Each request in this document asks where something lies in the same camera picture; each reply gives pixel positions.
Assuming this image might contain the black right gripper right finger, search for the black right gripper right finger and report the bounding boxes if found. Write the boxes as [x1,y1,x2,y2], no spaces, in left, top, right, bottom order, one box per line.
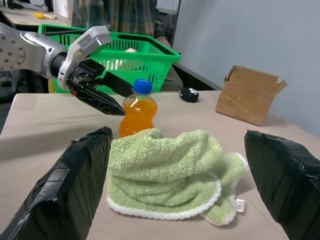
[244,129,320,240]

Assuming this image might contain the brown cardboard box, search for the brown cardboard box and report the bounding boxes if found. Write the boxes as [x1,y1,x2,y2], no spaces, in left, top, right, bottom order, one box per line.
[215,64,288,127]

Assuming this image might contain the green plastic basket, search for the green plastic basket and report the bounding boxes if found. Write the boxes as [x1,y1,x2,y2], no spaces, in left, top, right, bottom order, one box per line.
[37,23,181,94]

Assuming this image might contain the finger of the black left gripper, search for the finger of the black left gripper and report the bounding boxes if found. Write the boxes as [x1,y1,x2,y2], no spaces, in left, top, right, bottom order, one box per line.
[73,84,127,117]
[94,71,135,98]

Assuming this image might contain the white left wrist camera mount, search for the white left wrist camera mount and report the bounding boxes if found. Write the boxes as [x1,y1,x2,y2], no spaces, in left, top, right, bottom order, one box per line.
[56,25,113,91]

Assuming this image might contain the white box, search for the white box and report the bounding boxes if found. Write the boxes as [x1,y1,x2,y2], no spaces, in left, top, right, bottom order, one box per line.
[52,0,74,19]

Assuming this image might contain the beige background desk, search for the beige background desk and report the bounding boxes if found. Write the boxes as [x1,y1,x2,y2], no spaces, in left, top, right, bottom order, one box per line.
[0,7,73,29]

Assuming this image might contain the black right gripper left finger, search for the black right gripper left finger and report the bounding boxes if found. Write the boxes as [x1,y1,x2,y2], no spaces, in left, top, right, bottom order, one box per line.
[0,126,114,240]

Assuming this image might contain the light green fluffy towel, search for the light green fluffy towel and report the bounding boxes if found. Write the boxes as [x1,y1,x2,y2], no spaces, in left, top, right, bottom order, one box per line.
[106,127,250,227]

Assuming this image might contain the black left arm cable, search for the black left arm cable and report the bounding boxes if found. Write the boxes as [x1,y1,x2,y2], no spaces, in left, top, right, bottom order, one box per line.
[41,27,89,36]

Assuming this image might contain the small black white-dotted object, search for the small black white-dotted object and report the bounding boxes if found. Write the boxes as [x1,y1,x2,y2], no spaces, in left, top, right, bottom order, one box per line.
[177,87,200,104]

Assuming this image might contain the orange juice bottle blue cap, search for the orange juice bottle blue cap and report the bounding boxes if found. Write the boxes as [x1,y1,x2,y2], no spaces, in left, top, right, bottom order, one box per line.
[118,78,159,139]

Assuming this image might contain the person in plaid shirt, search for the person in plaid shirt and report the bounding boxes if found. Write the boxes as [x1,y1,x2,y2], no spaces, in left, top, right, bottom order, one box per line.
[71,0,174,48]

